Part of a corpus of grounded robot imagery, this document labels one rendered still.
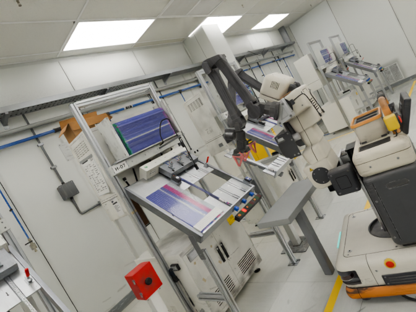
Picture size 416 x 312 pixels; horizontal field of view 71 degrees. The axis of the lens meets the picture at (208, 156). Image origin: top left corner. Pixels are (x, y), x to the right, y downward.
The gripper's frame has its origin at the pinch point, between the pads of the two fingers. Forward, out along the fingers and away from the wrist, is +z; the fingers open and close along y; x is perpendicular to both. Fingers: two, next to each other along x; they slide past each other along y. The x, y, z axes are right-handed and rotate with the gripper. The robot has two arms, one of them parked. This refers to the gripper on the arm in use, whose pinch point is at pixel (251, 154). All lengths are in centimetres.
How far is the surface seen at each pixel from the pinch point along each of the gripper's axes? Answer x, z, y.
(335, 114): 435, 46, -148
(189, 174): -11, -9, -58
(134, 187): -53, -23, -67
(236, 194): -2.7, 21.4, -30.9
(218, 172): 11, 2, -51
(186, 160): -4, -21, -62
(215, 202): -22.1, 17.0, -32.9
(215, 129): 82, -36, -102
